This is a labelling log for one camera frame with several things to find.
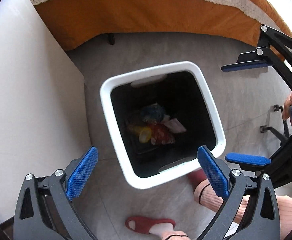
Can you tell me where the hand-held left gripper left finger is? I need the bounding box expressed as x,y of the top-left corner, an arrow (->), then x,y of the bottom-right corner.
13,146 -> 98,240

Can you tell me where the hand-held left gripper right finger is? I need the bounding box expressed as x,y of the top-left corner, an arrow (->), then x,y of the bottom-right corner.
196,145 -> 280,240

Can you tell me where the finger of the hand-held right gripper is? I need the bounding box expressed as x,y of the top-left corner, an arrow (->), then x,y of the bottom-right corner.
225,127 -> 292,188
221,25 -> 292,100

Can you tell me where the white square trash bin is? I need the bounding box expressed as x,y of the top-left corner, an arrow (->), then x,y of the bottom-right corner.
100,61 -> 226,190

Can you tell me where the person's right hand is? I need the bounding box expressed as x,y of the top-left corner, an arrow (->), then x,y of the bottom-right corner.
283,93 -> 292,121

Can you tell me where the red slipper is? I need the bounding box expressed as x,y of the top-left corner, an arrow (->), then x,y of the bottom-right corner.
187,169 -> 208,188
125,216 -> 176,234

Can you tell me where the person's right leg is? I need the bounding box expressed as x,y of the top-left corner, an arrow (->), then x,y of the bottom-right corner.
193,177 -> 292,240

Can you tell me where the person's leg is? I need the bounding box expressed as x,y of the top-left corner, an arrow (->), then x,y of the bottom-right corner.
150,224 -> 191,240
193,177 -> 292,240

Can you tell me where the black chair base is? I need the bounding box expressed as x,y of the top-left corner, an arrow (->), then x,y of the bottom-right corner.
260,104 -> 292,143

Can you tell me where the white crumpled paper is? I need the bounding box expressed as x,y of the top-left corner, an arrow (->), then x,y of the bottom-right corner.
165,116 -> 187,133

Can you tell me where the red snack packet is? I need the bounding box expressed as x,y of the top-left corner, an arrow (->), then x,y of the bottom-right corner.
150,124 -> 175,145

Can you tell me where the yellow plastic bottle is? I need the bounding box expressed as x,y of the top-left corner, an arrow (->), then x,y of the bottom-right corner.
127,125 -> 152,143

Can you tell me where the person's left leg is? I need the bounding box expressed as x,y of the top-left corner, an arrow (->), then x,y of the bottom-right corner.
150,224 -> 191,240

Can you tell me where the blue crumpled wrapper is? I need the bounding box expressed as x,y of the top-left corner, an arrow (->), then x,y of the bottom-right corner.
140,104 -> 166,123

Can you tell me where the orange bed sheet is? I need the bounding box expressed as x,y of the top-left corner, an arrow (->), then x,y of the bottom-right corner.
32,0 -> 292,52

